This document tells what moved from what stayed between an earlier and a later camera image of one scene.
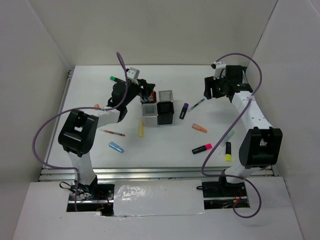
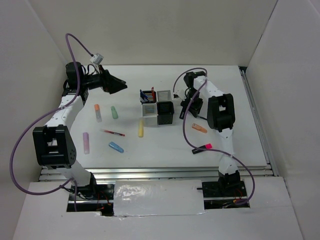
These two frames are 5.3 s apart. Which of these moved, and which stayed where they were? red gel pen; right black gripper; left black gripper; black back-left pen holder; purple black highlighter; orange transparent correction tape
Moved: left black gripper; right black gripper
Stayed: purple black highlighter; orange transparent correction tape; red gel pen; black back-left pen holder
